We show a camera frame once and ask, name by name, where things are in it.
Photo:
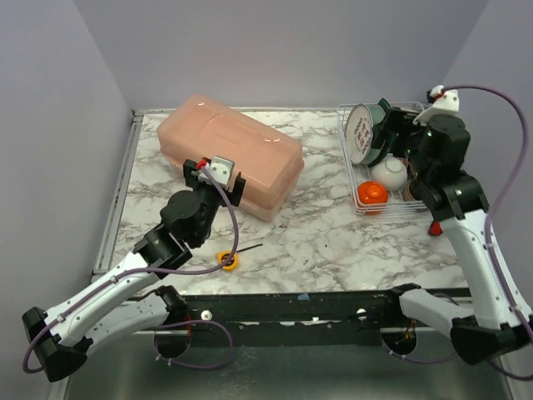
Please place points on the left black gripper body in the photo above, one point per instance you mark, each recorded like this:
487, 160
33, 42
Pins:
238, 189

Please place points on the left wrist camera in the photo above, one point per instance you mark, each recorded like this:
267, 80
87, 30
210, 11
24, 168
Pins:
218, 169

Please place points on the orange bowl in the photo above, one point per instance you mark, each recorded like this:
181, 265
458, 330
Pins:
371, 197

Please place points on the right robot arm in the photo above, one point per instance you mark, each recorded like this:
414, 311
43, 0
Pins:
499, 320

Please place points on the brown beige bowl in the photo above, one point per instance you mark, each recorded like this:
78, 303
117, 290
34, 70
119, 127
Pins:
410, 191

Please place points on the light green round plate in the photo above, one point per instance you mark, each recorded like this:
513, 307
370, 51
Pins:
378, 112

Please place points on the red handled tool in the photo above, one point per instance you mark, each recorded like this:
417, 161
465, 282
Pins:
435, 229

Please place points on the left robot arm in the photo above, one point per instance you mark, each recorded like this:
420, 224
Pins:
62, 337

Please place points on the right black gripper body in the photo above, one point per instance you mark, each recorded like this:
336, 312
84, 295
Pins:
394, 121

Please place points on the pink translucent storage box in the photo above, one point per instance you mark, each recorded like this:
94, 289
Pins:
269, 160

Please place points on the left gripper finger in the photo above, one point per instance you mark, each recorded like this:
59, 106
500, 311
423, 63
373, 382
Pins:
235, 195
190, 172

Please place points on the white wire dish rack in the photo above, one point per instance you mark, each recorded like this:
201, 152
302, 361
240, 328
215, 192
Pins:
398, 206

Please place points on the white plate with characters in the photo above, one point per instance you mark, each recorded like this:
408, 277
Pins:
358, 134

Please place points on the teal square plate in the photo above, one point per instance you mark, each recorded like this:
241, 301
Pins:
381, 138

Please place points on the white bowl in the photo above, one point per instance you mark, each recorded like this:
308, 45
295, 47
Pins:
391, 173

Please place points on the black mounting rail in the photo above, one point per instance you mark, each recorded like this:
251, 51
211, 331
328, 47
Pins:
288, 319

